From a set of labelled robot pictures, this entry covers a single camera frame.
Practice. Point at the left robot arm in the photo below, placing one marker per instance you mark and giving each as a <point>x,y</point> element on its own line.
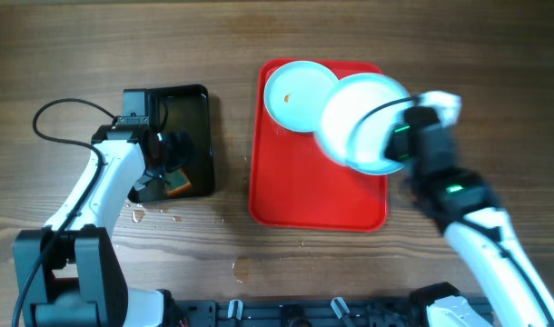
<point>67,271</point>

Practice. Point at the light blue plate top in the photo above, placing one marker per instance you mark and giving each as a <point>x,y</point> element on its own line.
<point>295,94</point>

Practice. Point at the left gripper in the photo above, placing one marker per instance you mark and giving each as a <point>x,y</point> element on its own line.
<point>181,153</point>

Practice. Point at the black water tray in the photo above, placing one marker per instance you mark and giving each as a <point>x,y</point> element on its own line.
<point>183,108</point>

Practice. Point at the light blue plate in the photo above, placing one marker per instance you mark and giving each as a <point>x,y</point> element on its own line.
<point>356,97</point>
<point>367,143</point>
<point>295,94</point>

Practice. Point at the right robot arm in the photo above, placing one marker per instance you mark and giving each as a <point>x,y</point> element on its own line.
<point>470,217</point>

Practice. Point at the red plastic tray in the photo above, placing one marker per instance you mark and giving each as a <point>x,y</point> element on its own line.
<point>293,184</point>

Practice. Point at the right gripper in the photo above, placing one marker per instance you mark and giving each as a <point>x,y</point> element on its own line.
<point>394,143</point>

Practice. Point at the light blue plate bottom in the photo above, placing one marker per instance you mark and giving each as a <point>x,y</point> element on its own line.
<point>356,97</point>

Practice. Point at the orange green scrub sponge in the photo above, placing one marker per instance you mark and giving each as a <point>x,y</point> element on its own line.
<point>178,183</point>

